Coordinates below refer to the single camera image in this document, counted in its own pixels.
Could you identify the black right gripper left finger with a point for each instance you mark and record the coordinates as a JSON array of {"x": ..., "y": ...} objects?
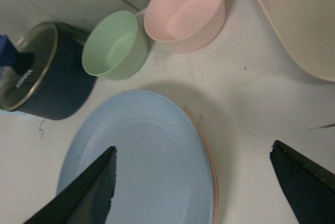
[{"x": 88, "y": 198}]

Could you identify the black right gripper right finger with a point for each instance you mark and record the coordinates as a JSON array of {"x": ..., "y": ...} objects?
[{"x": 307, "y": 186}]

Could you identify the blue plate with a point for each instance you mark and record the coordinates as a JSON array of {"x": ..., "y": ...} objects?
[{"x": 163, "y": 173}]

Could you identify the pink plate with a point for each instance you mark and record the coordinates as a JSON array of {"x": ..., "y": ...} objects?
[{"x": 212, "y": 166}]

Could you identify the dark blue saucepan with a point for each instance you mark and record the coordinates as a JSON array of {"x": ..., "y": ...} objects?
[{"x": 66, "y": 86}]

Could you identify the green bowl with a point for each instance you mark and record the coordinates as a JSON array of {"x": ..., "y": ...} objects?
[{"x": 117, "y": 47}]

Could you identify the glass pot lid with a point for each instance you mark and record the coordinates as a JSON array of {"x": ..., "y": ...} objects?
[{"x": 22, "y": 76}]

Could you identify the cream toaster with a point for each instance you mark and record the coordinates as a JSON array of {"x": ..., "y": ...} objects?
[{"x": 306, "y": 30}]

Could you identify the pink bowl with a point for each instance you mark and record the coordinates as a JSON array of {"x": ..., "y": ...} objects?
[{"x": 184, "y": 25}]

